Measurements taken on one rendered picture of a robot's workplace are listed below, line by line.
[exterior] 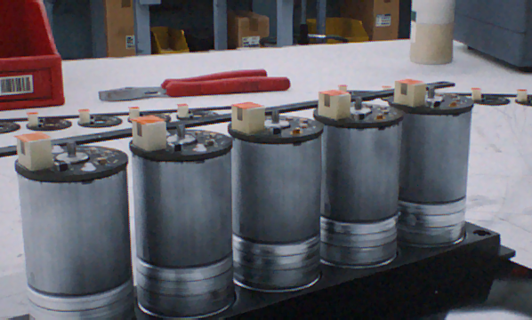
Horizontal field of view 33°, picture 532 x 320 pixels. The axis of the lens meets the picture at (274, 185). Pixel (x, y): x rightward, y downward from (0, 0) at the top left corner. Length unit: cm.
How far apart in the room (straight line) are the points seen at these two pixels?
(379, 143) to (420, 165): 2
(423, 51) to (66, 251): 54
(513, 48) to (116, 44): 379
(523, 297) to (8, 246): 18
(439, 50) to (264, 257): 49
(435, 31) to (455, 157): 45
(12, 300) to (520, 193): 22
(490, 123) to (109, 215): 35
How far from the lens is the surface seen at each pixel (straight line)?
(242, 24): 453
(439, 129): 26
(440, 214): 26
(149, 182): 21
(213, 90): 58
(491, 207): 37
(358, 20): 503
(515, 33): 67
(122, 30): 439
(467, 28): 76
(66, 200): 19
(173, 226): 21
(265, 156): 22
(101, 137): 22
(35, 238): 20
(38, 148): 20
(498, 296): 26
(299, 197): 22
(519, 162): 44
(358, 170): 24
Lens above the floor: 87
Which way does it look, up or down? 17 degrees down
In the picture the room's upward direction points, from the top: straight up
